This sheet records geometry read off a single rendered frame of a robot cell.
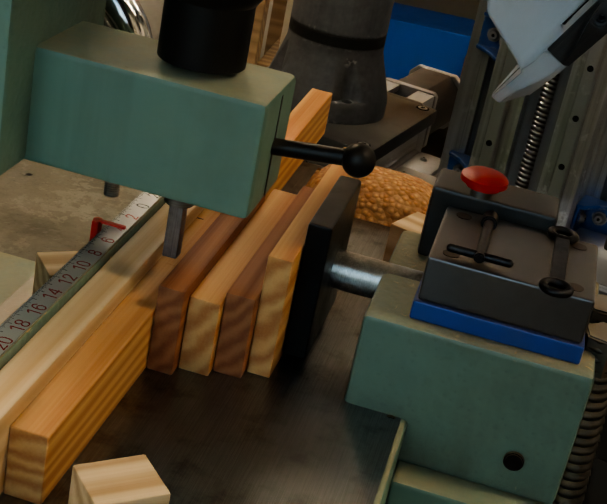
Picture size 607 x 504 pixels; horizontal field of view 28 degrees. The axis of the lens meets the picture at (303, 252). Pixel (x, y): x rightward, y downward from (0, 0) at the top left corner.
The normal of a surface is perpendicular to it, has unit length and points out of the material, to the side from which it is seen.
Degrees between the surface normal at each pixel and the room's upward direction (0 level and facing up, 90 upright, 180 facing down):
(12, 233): 1
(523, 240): 0
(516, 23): 93
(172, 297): 90
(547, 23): 93
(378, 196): 36
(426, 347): 90
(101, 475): 0
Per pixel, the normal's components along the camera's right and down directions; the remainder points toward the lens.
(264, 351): -0.24, 0.37
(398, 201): 0.07, -0.51
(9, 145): 0.95, 0.26
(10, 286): 0.18, -0.89
